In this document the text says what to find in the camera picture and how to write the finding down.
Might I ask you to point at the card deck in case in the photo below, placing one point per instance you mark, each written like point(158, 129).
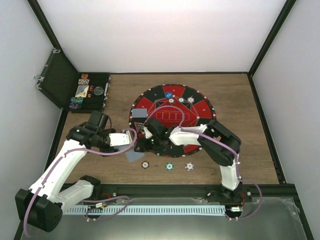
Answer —
point(82, 91)

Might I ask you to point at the purple chip stack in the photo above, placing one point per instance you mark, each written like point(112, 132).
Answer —
point(189, 166)

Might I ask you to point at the black poker chip case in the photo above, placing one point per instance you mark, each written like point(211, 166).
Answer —
point(59, 81)

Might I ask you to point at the brown 100 chips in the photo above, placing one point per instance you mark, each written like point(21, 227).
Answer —
point(171, 101)

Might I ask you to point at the brown 100 chip stack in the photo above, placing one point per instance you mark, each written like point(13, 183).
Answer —
point(145, 164)

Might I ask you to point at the chips in case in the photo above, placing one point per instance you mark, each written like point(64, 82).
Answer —
point(76, 102)

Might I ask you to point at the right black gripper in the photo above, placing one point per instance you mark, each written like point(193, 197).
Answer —
point(144, 146)

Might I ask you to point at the clear round dealer button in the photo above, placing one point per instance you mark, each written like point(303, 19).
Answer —
point(98, 90)

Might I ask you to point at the teal chips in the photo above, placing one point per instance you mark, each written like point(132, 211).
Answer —
point(181, 100)

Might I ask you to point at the triangular all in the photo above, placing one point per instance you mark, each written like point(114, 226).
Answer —
point(139, 126)

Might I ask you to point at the blue small blind button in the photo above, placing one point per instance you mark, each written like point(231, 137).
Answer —
point(168, 95)

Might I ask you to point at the round red black poker mat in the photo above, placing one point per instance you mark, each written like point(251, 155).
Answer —
point(195, 114)

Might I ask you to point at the teal chip stack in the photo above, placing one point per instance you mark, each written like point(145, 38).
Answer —
point(169, 166)

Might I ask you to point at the dealt blue backed card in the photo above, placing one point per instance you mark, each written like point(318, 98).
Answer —
point(133, 155)

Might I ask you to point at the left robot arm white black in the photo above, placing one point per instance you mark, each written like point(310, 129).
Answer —
point(44, 203)

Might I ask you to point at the light blue slotted cable duct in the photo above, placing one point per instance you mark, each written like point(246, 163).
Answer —
point(151, 210)

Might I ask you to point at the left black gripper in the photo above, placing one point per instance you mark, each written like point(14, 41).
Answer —
point(109, 150)

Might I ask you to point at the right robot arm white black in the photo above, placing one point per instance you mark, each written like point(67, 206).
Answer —
point(221, 145)

